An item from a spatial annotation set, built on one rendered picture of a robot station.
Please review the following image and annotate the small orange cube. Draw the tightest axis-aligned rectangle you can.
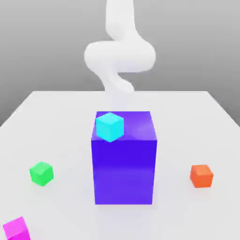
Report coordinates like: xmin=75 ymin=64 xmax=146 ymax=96
xmin=189 ymin=164 xmax=214 ymax=189

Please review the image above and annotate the small green cube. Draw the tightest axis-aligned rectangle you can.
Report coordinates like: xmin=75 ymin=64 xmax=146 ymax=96
xmin=29 ymin=161 xmax=54 ymax=187

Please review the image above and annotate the small magenta cube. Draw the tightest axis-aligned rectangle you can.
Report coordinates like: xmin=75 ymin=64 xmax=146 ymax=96
xmin=2 ymin=216 xmax=31 ymax=240

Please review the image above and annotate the large purple box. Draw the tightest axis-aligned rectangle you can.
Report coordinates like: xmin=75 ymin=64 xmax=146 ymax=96
xmin=90 ymin=111 xmax=158 ymax=205

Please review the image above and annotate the small cyan cube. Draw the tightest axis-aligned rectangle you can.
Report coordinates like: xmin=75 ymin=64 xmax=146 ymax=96
xmin=95 ymin=112 xmax=125 ymax=143

